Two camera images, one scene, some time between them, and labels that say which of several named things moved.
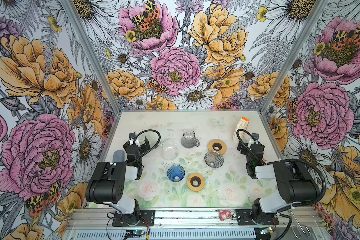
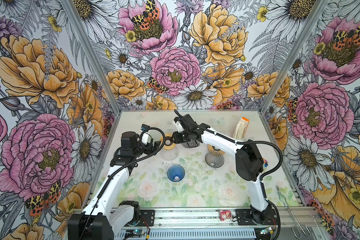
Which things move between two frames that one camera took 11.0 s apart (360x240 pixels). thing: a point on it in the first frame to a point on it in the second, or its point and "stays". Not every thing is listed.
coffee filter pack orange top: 243,124 stays
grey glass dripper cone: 214,159 stays
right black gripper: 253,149 to 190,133
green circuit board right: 263,231 stays
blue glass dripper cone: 176,173 stays
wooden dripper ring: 193,177 to 168,144
